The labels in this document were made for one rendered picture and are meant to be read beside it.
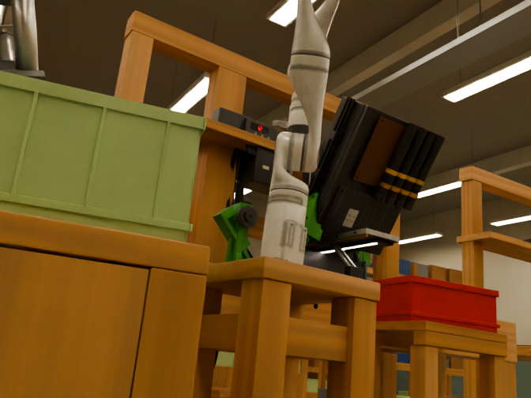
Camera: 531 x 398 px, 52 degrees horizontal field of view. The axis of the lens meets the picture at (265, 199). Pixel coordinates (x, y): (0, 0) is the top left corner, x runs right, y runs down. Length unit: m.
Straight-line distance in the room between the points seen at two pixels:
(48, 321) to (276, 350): 0.50
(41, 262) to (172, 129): 0.23
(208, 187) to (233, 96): 0.43
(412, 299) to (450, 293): 0.13
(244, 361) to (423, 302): 0.65
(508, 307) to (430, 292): 10.90
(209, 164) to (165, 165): 1.51
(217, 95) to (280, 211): 1.18
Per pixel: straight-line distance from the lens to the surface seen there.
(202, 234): 2.13
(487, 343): 1.65
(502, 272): 12.61
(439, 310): 1.56
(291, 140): 1.29
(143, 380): 0.65
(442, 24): 6.41
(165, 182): 0.69
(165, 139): 0.71
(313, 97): 1.29
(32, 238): 0.64
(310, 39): 1.30
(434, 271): 8.37
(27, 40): 0.85
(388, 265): 2.73
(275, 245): 1.20
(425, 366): 1.46
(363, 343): 1.19
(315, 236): 1.97
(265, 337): 1.01
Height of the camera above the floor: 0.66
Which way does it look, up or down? 17 degrees up
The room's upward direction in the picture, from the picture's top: 5 degrees clockwise
